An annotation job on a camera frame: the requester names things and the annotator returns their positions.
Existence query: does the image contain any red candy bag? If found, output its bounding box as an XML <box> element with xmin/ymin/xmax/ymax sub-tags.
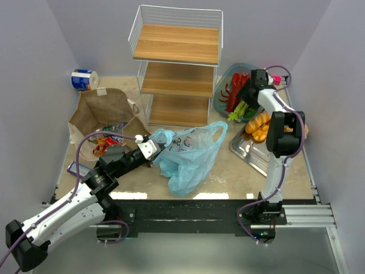
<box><xmin>92</xmin><ymin>136</ymin><xmax>124</xmax><ymax>156</ymax></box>

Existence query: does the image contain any green label water bottle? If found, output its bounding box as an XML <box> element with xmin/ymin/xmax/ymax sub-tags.
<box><xmin>89</xmin><ymin>122</ymin><xmax>127</xmax><ymax>141</ymax></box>

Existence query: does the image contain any brown paper grocery bag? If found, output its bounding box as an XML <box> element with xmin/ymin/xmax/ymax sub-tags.
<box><xmin>68</xmin><ymin>88</ymin><xmax>151</xmax><ymax>147</ymax></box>

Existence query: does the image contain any light blue plastic bag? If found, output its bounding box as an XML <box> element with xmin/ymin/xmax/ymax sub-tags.
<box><xmin>151</xmin><ymin>121</ymin><xmax>228</xmax><ymax>197</ymax></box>

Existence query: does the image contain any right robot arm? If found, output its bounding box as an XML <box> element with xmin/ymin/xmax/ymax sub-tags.
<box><xmin>238</xmin><ymin>69</ymin><xmax>305</xmax><ymax>215</ymax></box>

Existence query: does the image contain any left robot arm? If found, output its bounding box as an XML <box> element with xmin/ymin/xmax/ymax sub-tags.
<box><xmin>3</xmin><ymin>141</ymin><xmax>161</xmax><ymax>272</ymax></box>

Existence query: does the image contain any teal plastic food container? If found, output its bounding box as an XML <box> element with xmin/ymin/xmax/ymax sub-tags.
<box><xmin>213</xmin><ymin>63</ymin><xmax>263</xmax><ymax>123</ymax></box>

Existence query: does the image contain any pink small object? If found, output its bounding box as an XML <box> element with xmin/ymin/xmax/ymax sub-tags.
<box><xmin>271</xmin><ymin>75</ymin><xmax>282</xmax><ymax>86</ymax></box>

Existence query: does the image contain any red toy lobster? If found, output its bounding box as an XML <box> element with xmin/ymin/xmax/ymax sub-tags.
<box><xmin>219</xmin><ymin>72</ymin><xmax>250</xmax><ymax>112</ymax></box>

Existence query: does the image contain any green white celery stalk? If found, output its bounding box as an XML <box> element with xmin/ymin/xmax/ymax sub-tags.
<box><xmin>228</xmin><ymin>100</ymin><xmax>249</xmax><ymax>121</ymax></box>

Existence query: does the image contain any long bread loaf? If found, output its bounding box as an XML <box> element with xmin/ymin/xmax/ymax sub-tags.
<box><xmin>245</xmin><ymin>111</ymin><xmax>270</xmax><ymax>134</ymax></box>

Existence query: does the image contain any purple chocolate bar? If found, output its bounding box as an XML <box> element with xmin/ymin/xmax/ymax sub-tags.
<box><xmin>67</xmin><ymin>161</ymin><xmax>92</xmax><ymax>175</ymax></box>

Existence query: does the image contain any orange croissant bread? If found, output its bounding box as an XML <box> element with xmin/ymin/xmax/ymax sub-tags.
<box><xmin>252</xmin><ymin>124</ymin><xmax>270</xmax><ymax>142</ymax></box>

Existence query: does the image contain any twisted sugar donut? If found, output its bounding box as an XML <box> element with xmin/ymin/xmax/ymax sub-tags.
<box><xmin>302</xmin><ymin>123</ymin><xmax>309</xmax><ymax>140</ymax></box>

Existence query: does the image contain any metal tray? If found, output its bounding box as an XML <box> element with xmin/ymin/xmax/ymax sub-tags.
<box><xmin>229</xmin><ymin>125</ymin><xmax>270</xmax><ymax>177</ymax></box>

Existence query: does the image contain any blue white toilet paper roll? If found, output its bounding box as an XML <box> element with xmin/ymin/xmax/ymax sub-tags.
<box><xmin>71</xmin><ymin>69</ymin><xmax>99</xmax><ymax>91</ymax></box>

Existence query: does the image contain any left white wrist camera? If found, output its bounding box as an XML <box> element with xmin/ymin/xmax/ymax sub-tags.
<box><xmin>135</xmin><ymin>135</ymin><xmax>161</xmax><ymax>160</ymax></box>

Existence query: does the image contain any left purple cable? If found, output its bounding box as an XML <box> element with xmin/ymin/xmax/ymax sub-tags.
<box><xmin>0</xmin><ymin>133</ymin><xmax>143</xmax><ymax>272</ymax></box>

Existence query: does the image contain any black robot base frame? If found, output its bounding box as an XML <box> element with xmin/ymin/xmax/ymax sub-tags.
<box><xmin>50</xmin><ymin>195</ymin><xmax>287</xmax><ymax>239</ymax></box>

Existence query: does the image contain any white wire wooden shelf rack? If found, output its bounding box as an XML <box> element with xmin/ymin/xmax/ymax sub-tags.
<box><xmin>128</xmin><ymin>5</ymin><xmax>224</xmax><ymax>127</ymax></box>

